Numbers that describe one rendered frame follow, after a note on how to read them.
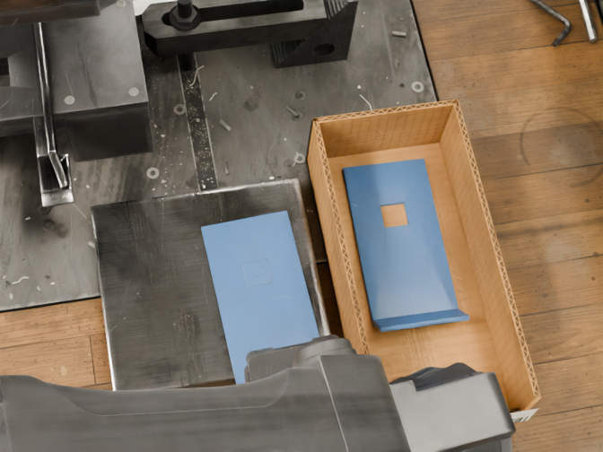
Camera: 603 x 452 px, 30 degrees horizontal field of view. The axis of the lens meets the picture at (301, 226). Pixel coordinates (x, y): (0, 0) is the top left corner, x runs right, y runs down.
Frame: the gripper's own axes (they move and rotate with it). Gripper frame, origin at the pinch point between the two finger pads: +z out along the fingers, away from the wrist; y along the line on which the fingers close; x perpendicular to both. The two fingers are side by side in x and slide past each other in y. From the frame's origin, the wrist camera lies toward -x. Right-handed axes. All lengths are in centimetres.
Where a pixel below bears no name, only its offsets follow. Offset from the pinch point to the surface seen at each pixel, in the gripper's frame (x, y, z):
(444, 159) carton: -18.2, 13.6, 11.1
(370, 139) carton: -11.9, 16.4, 10.3
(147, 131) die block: 5.9, 20.2, 11.6
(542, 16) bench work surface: -31.4, 24.2, 17.9
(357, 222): -9.4, 10.0, 9.0
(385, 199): -12.2, 11.3, 9.7
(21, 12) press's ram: 13.3, 29.4, -4.0
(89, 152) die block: 10.8, 19.3, 13.7
